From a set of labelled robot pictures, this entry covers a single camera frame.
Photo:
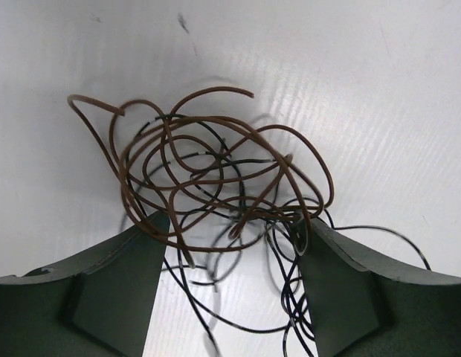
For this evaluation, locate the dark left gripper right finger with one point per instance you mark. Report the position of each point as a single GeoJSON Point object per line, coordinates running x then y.
{"type": "Point", "coordinates": [364, 303]}

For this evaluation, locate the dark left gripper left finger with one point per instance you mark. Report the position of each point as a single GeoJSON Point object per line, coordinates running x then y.
{"type": "Point", "coordinates": [97, 302]}

